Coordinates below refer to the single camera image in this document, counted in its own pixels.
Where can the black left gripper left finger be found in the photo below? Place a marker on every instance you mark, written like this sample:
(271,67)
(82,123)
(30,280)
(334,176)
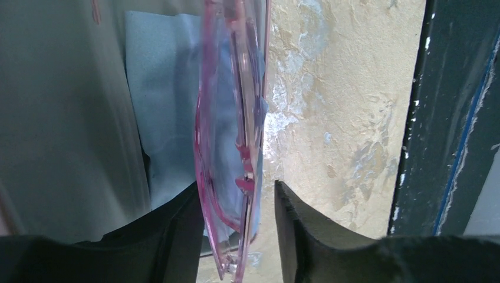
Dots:
(161,246)

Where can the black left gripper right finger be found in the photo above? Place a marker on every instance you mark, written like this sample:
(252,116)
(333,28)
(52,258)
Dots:
(314,248)

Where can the pink glasses case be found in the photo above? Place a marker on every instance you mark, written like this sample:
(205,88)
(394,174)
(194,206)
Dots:
(72,163)

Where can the pink transparent sunglasses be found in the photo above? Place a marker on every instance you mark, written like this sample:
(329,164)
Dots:
(248,24)

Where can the light blue cloth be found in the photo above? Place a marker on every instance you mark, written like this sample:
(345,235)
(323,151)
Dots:
(163,67)

